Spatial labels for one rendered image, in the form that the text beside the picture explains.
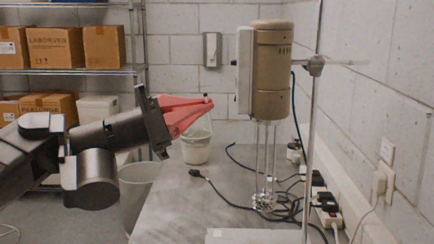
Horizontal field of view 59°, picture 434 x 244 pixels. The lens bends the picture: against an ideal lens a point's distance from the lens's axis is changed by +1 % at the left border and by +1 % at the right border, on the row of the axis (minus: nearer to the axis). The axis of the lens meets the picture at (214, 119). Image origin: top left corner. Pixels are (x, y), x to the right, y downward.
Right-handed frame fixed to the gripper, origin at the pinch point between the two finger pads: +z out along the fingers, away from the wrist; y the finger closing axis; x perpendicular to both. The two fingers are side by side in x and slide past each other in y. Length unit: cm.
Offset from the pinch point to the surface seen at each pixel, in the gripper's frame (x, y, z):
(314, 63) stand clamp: 28.4, 11.7, 28.5
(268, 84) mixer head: 27.7, 10.3, 16.4
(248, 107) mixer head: 31.8, 7.9, 10.8
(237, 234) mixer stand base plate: 63, -18, -1
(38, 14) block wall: 189, 182, -84
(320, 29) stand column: 24.5, 17.7, 31.4
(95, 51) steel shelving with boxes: 173, 126, -48
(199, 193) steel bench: 86, 0, -8
